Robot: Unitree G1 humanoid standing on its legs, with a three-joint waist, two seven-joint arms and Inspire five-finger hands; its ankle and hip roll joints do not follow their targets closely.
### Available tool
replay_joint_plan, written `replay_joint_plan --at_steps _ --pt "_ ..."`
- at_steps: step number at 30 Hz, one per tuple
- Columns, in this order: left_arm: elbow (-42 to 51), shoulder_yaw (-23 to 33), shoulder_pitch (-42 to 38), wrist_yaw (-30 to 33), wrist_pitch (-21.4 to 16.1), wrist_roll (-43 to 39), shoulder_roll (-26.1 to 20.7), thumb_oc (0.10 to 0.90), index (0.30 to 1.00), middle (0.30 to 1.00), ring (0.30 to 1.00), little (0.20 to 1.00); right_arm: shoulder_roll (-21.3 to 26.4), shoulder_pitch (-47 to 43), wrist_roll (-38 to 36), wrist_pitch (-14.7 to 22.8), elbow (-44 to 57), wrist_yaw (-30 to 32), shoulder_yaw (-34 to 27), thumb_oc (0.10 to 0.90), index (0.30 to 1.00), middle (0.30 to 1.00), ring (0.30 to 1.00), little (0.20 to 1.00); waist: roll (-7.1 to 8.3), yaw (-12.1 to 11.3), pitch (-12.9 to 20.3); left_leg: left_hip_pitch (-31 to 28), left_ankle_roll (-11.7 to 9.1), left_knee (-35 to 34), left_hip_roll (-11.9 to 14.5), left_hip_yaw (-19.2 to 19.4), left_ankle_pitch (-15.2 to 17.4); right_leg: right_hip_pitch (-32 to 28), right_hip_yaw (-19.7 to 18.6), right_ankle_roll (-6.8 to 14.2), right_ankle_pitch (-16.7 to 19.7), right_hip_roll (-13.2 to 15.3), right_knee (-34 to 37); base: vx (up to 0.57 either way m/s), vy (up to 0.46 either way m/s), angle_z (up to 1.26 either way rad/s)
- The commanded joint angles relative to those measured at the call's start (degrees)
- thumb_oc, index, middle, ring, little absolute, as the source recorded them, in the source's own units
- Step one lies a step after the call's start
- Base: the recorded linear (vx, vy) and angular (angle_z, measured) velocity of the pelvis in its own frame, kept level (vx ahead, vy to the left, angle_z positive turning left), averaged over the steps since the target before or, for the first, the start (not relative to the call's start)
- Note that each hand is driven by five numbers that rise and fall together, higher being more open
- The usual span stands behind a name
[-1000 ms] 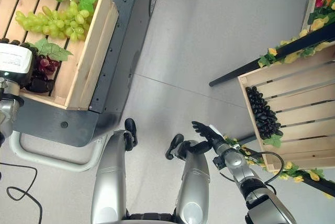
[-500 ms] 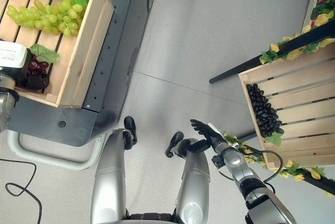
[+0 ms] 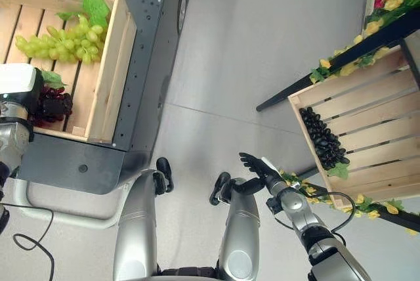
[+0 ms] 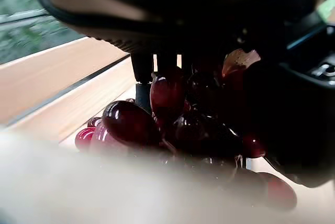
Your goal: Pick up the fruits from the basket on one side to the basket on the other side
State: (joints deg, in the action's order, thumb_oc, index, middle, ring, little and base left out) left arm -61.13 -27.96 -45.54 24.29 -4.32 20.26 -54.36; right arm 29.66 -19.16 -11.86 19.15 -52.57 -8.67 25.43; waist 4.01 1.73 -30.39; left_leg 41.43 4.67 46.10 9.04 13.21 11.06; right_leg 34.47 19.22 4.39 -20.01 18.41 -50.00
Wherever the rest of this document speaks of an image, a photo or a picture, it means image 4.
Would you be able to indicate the dark red grape bunch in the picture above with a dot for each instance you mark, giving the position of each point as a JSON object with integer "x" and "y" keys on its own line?
{"x": 131, "y": 124}

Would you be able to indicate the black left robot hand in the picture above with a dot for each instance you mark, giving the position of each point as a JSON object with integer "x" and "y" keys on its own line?
{"x": 199, "y": 12}

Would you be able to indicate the red strawberry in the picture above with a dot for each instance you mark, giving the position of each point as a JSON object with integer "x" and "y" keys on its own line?
{"x": 239, "y": 60}

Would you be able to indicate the light wooden basket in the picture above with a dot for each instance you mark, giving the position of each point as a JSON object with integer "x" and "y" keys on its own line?
{"x": 52, "y": 77}

